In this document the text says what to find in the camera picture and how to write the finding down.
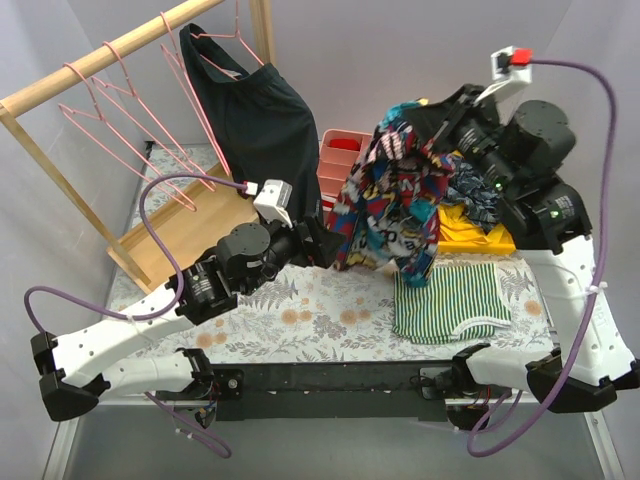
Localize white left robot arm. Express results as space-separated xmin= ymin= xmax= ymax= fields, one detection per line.
xmin=31 ymin=217 xmax=345 ymax=422

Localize black shorts on hanger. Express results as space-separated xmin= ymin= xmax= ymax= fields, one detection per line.
xmin=179 ymin=23 xmax=322 ymax=221

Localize green white striped shorts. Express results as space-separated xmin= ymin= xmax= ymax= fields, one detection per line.
xmin=392 ymin=263 xmax=512 ymax=345

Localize pink divided organizer box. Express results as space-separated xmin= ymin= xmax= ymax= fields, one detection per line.
xmin=317 ymin=129 xmax=371 ymax=198

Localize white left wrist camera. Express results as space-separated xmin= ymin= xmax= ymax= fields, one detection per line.
xmin=253 ymin=179 xmax=293 ymax=227

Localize dark patterned shorts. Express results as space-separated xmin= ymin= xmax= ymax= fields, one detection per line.
xmin=442 ymin=152 xmax=499 ymax=234

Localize yellow plastic tray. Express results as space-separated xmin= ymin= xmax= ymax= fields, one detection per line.
xmin=439 ymin=225 xmax=516 ymax=255

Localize red white sock lower compartment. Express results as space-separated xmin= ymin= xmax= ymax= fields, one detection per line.
xmin=321 ymin=195 xmax=337 ymax=212

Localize wooden clothes rack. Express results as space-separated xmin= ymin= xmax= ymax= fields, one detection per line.
xmin=0 ymin=0 xmax=277 ymax=300

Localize red sock upper compartment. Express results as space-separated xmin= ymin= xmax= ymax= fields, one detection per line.
xmin=328 ymin=138 xmax=361 ymax=151

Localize pink wire hanger middle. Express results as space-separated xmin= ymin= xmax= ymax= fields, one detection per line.
xmin=92 ymin=41 xmax=205 ymax=174

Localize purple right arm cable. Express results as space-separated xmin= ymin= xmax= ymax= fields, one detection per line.
xmin=466 ymin=46 xmax=616 ymax=458

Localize yellow garment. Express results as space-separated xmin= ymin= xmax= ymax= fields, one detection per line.
xmin=438 ymin=204 xmax=504 ymax=245

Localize floral table mat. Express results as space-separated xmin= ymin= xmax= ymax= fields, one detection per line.
xmin=94 ymin=134 xmax=556 ymax=366

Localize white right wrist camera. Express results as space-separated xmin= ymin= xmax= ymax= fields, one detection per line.
xmin=491 ymin=46 xmax=533 ymax=102

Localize pink wire hanger left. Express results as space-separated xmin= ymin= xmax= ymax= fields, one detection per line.
xmin=58 ymin=61 xmax=200 ymax=210

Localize pink wire hanger with shorts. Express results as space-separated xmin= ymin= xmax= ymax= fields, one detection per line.
xmin=158 ymin=11 xmax=268 ymax=177

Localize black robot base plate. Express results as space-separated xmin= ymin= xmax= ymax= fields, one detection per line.
xmin=155 ymin=363 xmax=506 ymax=434

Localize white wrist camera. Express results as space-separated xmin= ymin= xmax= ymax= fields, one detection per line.
xmin=491 ymin=46 xmax=533 ymax=102
xmin=253 ymin=179 xmax=293 ymax=227

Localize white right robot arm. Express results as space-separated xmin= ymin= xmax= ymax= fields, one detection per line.
xmin=405 ymin=85 xmax=639 ymax=413

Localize colourful comic print shorts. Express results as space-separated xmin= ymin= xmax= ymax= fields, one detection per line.
xmin=328 ymin=98 xmax=456 ymax=287

